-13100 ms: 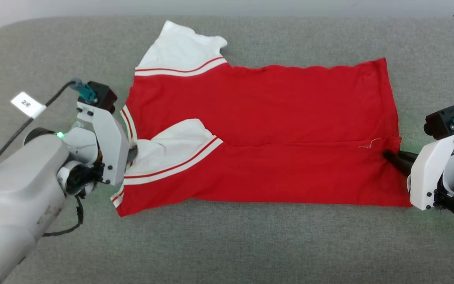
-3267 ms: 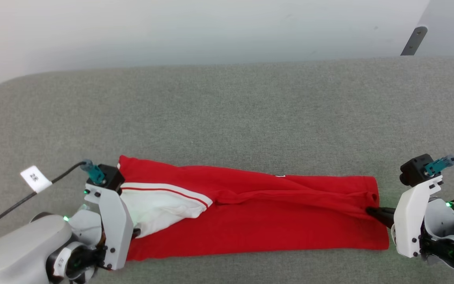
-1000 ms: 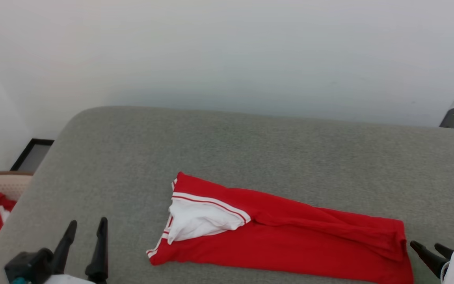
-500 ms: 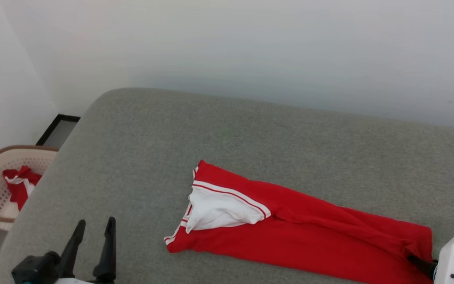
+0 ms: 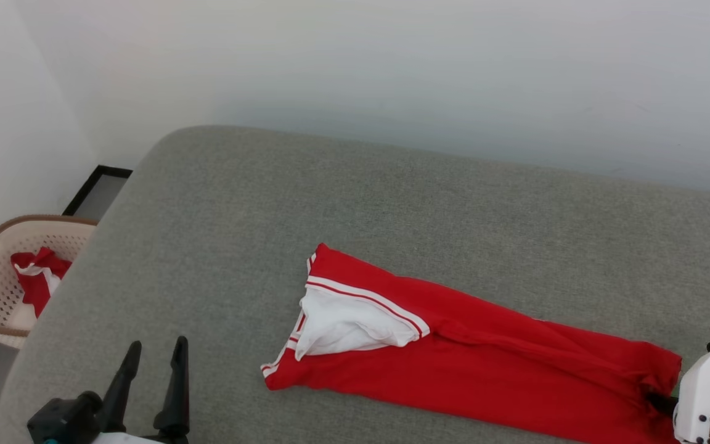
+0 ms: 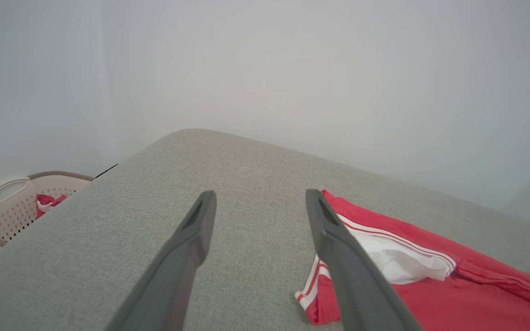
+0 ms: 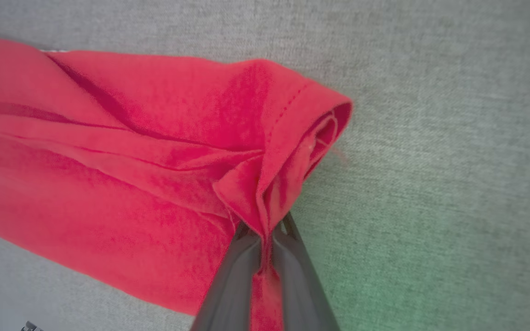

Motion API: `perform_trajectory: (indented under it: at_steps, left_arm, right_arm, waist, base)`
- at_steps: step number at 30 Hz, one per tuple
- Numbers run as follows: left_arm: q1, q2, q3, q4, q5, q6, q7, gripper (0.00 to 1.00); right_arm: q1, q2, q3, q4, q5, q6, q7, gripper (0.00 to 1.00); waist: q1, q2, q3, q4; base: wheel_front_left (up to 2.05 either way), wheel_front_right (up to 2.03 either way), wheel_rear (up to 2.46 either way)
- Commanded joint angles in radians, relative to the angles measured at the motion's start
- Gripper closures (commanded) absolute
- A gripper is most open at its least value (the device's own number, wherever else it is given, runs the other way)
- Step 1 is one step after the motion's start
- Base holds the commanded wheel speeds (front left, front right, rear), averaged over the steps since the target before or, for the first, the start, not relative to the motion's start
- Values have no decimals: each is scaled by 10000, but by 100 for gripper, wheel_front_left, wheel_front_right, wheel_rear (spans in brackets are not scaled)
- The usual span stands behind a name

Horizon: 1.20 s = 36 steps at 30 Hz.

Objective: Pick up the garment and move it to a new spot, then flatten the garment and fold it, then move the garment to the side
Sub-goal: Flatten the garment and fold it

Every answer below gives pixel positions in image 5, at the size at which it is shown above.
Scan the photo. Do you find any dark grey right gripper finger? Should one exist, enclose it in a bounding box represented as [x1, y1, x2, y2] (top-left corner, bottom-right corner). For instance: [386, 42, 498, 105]
[647, 390, 679, 415]

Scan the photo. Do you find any red white garment in basket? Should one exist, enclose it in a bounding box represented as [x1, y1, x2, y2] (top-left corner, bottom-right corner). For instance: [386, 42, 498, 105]
[10, 247, 73, 318]

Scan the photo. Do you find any red white basketball jersey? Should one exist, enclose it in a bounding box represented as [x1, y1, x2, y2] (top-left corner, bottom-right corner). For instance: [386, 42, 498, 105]
[261, 242, 682, 444]

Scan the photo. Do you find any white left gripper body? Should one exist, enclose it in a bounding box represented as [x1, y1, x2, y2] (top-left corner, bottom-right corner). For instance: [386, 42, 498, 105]
[93, 430, 189, 444]

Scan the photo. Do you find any black baseboard strip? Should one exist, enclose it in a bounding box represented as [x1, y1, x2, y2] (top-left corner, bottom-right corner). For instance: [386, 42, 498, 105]
[0, 165, 133, 371]

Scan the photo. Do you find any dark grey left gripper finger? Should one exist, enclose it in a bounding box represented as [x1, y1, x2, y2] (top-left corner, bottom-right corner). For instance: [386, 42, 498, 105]
[153, 336, 190, 440]
[97, 340, 143, 432]

